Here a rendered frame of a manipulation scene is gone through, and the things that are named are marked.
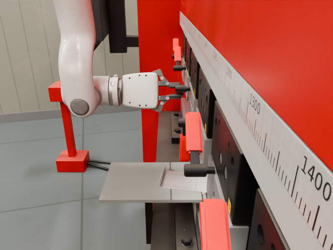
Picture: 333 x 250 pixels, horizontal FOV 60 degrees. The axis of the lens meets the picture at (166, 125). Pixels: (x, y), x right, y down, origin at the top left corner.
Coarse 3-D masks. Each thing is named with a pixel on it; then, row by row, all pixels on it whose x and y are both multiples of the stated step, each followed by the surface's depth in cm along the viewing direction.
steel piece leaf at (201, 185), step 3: (207, 174) 83; (198, 177) 82; (201, 177) 82; (204, 177) 82; (198, 180) 80; (201, 180) 80; (204, 180) 80; (198, 183) 79; (201, 183) 79; (204, 183) 79; (198, 186) 78; (201, 186) 78; (204, 186) 78; (198, 189) 76; (201, 189) 76; (204, 189) 76
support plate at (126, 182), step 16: (112, 176) 82; (128, 176) 82; (144, 176) 82; (160, 176) 82; (112, 192) 76; (128, 192) 76; (144, 192) 76; (160, 192) 76; (176, 192) 76; (192, 192) 76
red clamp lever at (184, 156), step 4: (180, 120) 57; (184, 120) 57; (180, 124) 56; (184, 124) 56; (184, 128) 57; (184, 132) 58; (180, 136) 58; (184, 136) 58; (180, 140) 58; (184, 140) 58; (180, 144) 59; (184, 144) 58; (180, 148) 59; (184, 148) 59; (180, 152) 59; (184, 152) 59; (180, 156) 60; (184, 156) 59; (188, 156) 59; (180, 160) 60; (184, 160) 60; (188, 160) 60
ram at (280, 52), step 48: (192, 0) 75; (240, 0) 27; (288, 0) 16; (192, 48) 75; (240, 48) 27; (288, 48) 16; (288, 96) 16; (240, 144) 27; (288, 192) 16; (288, 240) 16
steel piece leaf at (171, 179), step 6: (162, 174) 80; (168, 174) 83; (174, 174) 83; (180, 174) 83; (162, 180) 80; (168, 180) 80; (174, 180) 80; (180, 180) 80; (186, 180) 80; (192, 180) 80; (162, 186) 78; (168, 186) 78; (174, 186) 78; (180, 186) 78; (186, 186) 78; (192, 186) 78
